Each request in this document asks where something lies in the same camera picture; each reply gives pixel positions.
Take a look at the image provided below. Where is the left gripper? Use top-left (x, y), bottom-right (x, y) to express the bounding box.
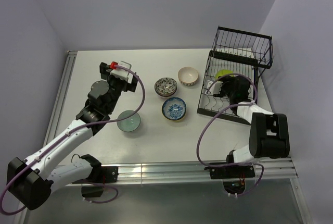
top-left (100, 63), bottom-right (138, 113)

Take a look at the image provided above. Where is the green square bowl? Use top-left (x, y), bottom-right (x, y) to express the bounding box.
top-left (215, 69), bottom-right (233, 80)

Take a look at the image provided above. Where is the celadon green bowl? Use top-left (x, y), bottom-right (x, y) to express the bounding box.
top-left (117, 110), bottom-right (141, 132)

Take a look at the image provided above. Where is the white bowl pink interior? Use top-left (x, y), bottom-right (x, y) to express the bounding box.
top-left (177, 67), bottom-right (199, 86)

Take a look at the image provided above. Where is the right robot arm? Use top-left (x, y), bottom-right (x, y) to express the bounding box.
top-left (213, 74), bottom-right (290, 177)

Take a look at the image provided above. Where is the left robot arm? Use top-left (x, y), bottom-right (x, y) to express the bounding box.
top-left (4, 61), bottom-right (142, 210)

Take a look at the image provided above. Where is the leaf pattern bowl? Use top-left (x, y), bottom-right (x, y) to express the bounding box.
top-left (154, 77), bottom-right (177, 97)

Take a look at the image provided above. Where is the blue floral bowl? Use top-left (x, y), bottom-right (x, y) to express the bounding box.
top-left (161, 97), bottom-right (187, 121)

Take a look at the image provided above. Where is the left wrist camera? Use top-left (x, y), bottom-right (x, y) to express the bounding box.
top-left (109, 61), bottom-right (132, 82)

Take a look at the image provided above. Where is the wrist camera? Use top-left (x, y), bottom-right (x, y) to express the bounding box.
top-left (204, 80), bottom-right (223, 95)
top-left (109, 61), bottom-right (132, 82)

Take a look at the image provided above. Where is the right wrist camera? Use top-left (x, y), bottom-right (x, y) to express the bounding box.
top-left (204, 80), bottom-right (223, 95)

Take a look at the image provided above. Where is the black wire dish rack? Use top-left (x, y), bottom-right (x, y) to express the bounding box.
top-left (197, 27), bottom-right (273, 117)

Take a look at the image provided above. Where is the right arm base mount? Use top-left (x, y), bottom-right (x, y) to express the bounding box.
top-left (204, 166), bottom-right (255, 196)

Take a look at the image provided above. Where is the aluminium frame rail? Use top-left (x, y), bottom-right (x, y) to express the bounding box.
top-left (15, 49), bottom-right (313, 224)

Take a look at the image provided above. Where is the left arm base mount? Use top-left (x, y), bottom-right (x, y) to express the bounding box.
top-left (80, 166), bottom-right (119, 202)

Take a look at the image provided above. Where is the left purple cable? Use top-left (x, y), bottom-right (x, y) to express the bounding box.
top-left (0, 64), bottom-right (146, 215)

